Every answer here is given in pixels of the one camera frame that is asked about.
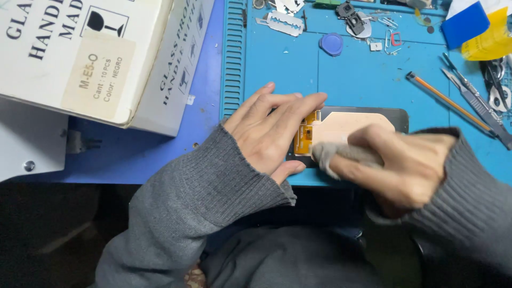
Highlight person's left hand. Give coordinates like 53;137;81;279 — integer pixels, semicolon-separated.
223;82;329;185

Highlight person's right hand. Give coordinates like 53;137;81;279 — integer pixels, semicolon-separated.
329;123;457;218

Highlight grey wiping cloth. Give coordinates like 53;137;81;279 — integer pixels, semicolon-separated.
311;142;385;180

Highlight black phone screen assembly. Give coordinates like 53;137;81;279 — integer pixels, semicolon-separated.
286;106;410;169

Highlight blue silicone repair mat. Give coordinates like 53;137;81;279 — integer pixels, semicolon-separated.
219;0;512;188

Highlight orange pencil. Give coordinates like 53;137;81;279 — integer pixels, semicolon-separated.
406;71;493;133

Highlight round blue plastic cap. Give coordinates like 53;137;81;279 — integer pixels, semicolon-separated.
319;33;344;57

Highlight silver paper clip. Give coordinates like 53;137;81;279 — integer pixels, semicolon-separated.
384;29;402;55

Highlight person's grey sweater torso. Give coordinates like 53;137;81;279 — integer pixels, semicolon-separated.
200;224;385;288

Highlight silver scalpel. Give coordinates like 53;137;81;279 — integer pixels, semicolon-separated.
441;68;512;150

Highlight round silver metal piece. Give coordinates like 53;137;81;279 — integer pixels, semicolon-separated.
346;12;373;39

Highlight silver tweezers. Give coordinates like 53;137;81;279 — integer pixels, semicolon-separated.
440;52;481;97

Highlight silver razor blade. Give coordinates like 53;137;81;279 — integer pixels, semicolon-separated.
256;11;305;37

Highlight blue plastic card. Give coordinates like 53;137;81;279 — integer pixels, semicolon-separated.
441;1;490;50

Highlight yellow plastic sheet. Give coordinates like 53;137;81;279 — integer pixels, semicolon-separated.
461;7;512;61

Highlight white cardboard box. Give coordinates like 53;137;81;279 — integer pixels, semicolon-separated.
0;0;215;137

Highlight white metal machine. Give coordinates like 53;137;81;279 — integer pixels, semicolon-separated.
0;96;102;182

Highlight black camera module part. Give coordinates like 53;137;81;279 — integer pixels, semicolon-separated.
336;1;366;37

